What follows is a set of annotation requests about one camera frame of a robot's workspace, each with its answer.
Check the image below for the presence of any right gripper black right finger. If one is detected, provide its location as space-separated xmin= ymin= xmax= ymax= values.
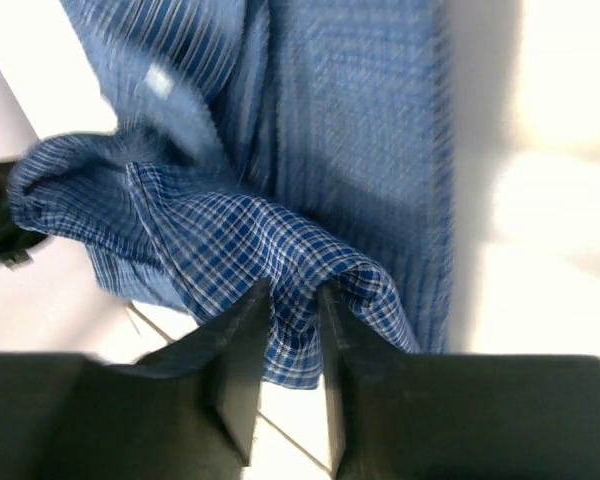
xmin=319 ymin=287 xmax=600 ymax=479

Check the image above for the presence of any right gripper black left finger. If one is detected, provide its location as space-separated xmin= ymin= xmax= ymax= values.
xmin=0 ymin=279 xmax=270 ymax=479

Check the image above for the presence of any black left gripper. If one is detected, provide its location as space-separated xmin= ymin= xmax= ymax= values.
xmin=0 ymin=158 xmax=48 ymax=268

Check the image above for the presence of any blue plaid long sleeve shirt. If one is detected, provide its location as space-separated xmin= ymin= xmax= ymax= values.
xmin=7 ymin=1 xmax=453 ymax=389

